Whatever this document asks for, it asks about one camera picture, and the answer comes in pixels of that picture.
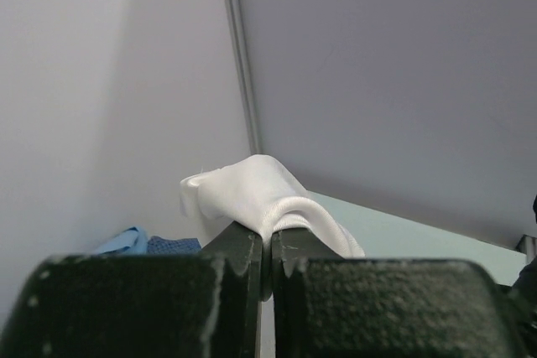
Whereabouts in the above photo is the dark blue patterned shirt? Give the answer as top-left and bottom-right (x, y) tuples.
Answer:
(147, 236), (201, 255)

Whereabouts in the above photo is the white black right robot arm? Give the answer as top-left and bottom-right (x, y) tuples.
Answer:
(509, 236), (536, 335)

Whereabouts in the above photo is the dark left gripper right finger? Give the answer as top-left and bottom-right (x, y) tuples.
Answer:
(271, 229), (536, 357)

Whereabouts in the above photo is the white long sleeve shirt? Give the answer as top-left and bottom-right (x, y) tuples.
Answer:
(180, 154), (365, 258)

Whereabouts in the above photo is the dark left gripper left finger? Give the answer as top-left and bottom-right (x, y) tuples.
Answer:
(1, 223), (263, 357)

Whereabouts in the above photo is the light blue long sleeve shirt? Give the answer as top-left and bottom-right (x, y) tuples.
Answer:
(91, 226), (148, 255)

